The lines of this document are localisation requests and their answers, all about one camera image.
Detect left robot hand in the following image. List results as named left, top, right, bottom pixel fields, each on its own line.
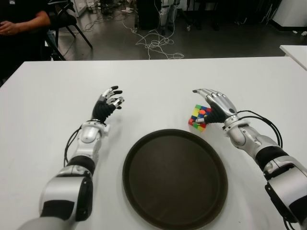
left=92, top=85, right=125, bottom=124

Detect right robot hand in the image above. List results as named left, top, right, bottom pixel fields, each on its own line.
left=192, top=88, right=238, bottom=125

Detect multicolour Rubik's cube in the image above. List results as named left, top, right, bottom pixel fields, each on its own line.
left=188, top=104, right=213, bottom=132

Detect dark brown round plate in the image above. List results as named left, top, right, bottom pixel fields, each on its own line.
left=122, top=128, right=228, bottom=230

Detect white side table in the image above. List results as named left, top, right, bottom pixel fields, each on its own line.
left=279, top=45, right=307, bottom=71

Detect black folding chair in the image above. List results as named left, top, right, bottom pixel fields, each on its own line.
left=45, top=0, right=94, bottom=60

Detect white glass display cabinet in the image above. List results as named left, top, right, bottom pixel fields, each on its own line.
left=71, top=0, right=88, bottom=17

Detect silver humanoid robot legs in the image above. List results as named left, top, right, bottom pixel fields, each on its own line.
left=159, top=0, right=178, bottom=31

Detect seated person in black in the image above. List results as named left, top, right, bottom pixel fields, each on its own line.
left=0, top=0, right=59, bottom=82

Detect white cabinet with black base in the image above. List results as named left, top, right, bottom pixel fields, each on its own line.
left=272, top=0, right=307, bottom=32

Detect left arm black cable bundle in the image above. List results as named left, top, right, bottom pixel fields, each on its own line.
left=63, top=126, right=82, bottom=167

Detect arm black cable bundle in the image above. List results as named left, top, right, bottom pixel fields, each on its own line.
left=63, top=126, right=82, bottom=167
left=237, top=110, right=283, bottom=149

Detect right arm black cable bundle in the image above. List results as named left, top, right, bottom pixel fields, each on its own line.
left=237, top=110, right=283, bottom=149

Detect tangled white floor cable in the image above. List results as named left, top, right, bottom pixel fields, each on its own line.
left=122, top=19, right=185, bottom=60

